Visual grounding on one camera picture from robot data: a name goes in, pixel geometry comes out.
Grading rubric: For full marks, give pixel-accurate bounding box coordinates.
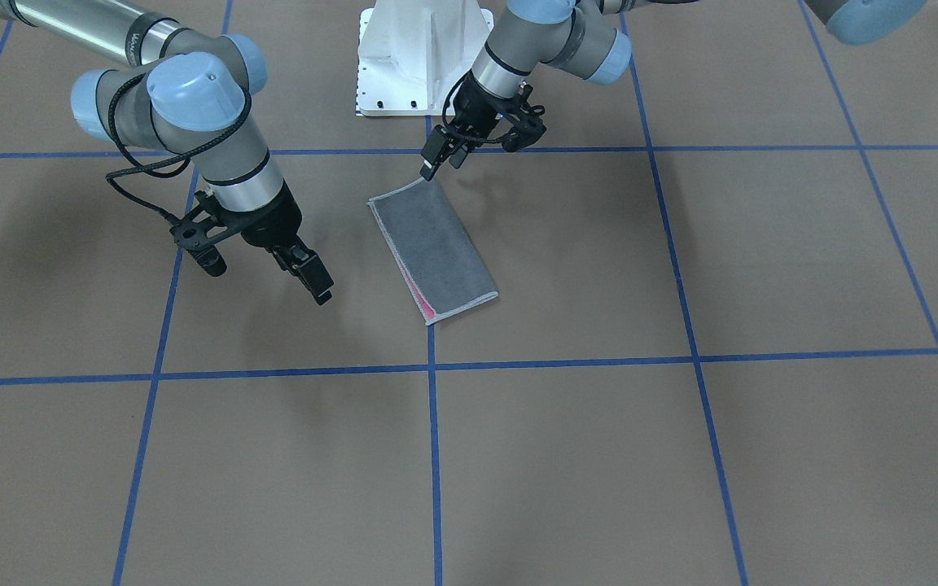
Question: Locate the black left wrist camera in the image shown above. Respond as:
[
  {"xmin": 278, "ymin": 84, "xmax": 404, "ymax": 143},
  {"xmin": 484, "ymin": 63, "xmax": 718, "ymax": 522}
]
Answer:
[{"xmin": 497, "ymin": 81, "xmax": 547, "ymax": 152}]

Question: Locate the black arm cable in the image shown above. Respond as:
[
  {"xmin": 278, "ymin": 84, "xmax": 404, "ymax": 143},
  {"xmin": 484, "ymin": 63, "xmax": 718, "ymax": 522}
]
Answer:
[
  {"xmin": 441, "ymin": 70, "xmax": 519, "ymax": 151},
  {"xmin": 104, "ymin": 70, "xmax": 253, "ymax": 225}
]

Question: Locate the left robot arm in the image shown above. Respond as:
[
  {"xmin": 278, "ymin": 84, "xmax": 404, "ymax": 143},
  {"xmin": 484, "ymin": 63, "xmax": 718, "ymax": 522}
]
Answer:
[{"xmin": 420, "ymin": 1, "xmax": 642, "ymax": 181}]

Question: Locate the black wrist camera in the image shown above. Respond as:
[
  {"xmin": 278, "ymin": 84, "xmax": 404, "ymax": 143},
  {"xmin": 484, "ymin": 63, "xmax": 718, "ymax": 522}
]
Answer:
[
  {"xmin": 497, "ymin": 81, "xmax": 547, "ymax": 152},
  {"xmin": 169, "ymin": 190, "xmax": 243, "ymax": 277}
]

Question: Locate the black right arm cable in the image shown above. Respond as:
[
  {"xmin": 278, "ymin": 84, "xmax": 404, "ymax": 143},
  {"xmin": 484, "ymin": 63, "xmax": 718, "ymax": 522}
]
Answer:
[{"xmin": 104, "ymin": 70, "xmax": 253, "ymax": 225}]

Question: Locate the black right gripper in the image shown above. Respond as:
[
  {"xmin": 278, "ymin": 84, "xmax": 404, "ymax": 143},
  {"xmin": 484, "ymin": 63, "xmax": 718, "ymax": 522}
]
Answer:
[{"xmin": 235, "ymin": 186, "xmax": 334, "ymax": 305}]

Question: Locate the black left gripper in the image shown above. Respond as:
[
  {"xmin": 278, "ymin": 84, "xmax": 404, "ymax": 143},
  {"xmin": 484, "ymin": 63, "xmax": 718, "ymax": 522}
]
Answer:
[{"xmin": 420, "ymin": 73, "xmax": 521, "ymax": 181}]

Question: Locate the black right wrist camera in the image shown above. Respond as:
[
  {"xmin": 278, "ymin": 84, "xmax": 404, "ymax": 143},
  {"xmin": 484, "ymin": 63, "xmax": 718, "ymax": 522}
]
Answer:
[{"xmin": 169, "ymin": 190, "xmax": 243, "ymax": 277}]

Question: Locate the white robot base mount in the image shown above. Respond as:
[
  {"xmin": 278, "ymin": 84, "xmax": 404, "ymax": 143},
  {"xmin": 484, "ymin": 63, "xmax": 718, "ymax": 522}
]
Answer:
[{"xmin": 355, "ymin": 1, "xmax": 495, "ymax": 116}]

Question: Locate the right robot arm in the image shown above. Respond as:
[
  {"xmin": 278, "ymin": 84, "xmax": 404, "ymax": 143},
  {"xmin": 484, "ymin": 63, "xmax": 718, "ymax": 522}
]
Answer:
[{"xmin": 0, "ymin": 1, "xmax": 334, "ymax": 304}]

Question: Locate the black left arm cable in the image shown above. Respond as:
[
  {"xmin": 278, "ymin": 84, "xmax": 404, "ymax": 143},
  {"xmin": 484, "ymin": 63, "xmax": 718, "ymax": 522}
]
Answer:
[{"xmin": 441, "ymin": 70, "xmax": 519, "ymax": 151}]

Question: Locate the pink and grey towel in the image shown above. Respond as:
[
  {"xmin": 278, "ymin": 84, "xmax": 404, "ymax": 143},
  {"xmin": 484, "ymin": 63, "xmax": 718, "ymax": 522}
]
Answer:
[{"xmin": 367, "ymin": 178, "xmax": 498, "ymax": 326}]

